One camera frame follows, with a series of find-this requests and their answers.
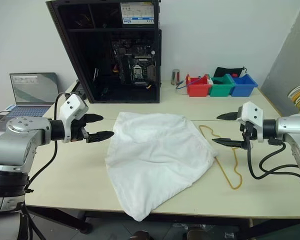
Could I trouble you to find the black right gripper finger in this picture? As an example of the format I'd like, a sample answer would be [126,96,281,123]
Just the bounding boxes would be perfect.
[211,137,248,150]
[216,111,239,121]

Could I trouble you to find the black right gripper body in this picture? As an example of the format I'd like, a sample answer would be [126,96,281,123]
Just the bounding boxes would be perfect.
[239,121,257,146]

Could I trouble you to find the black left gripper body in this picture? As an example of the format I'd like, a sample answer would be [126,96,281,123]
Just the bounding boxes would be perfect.
[70,113,91,143]

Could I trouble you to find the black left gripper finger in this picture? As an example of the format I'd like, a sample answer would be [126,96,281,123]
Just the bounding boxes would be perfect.
[84,130,115,144]
[84,113,104,124]

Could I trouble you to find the yellow wire hanger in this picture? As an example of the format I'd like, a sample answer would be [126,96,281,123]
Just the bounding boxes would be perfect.
[198,124,243,190]

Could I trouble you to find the white cloth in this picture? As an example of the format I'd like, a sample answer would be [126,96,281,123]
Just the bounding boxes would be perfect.
[104,111,219,222]

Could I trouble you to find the green plastic bin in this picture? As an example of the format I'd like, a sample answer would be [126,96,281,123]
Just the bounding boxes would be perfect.
[206,73,235,98]

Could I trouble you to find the blue plastic bin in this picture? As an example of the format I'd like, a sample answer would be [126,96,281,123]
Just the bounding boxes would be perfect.
[227,73,259,97]

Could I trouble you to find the red plastic bin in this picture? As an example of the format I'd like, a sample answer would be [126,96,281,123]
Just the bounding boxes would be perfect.
[185,73,213,98]

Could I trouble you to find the grey open laptop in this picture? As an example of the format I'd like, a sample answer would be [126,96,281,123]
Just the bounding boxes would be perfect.
[6,72,60,118]

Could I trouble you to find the metal cup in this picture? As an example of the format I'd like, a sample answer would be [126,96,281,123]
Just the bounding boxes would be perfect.
[171,68,181,86]

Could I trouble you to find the computer motherboard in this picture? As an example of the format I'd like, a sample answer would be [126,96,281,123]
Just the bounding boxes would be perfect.
[111,39,158,86]

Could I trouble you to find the black open computer case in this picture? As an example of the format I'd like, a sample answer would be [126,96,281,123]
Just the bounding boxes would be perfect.
[45,0,163,104]

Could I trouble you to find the grey partition panel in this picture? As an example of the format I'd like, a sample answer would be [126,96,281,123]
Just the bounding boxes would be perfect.
[260,0,300,118]

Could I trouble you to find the dark brown rounded shape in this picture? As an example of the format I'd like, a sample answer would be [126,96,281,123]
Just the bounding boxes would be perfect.
[126,230,151,240]
[186,229,211,240]

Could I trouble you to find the power supply with white label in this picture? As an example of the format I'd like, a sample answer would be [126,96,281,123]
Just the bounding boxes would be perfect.
[119,1,156,26]

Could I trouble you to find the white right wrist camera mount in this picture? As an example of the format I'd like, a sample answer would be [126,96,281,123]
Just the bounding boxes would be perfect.
[236,101,265,143]

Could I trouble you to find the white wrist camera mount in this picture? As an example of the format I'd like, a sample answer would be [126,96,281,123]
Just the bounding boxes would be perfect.
[236,101,265,143]
[59,93,89,144]

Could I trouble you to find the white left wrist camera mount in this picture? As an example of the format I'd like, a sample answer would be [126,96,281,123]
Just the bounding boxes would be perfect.
[59,93,89,144]

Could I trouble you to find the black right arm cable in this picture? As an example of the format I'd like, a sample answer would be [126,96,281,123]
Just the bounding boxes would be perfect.
[244,124,300,191]

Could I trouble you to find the black drawstring pouch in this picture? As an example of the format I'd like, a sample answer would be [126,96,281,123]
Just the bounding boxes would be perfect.
[213,66,248,79]

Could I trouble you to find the blue network cable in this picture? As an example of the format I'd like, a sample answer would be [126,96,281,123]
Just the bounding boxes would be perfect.
[175,80,191,90]

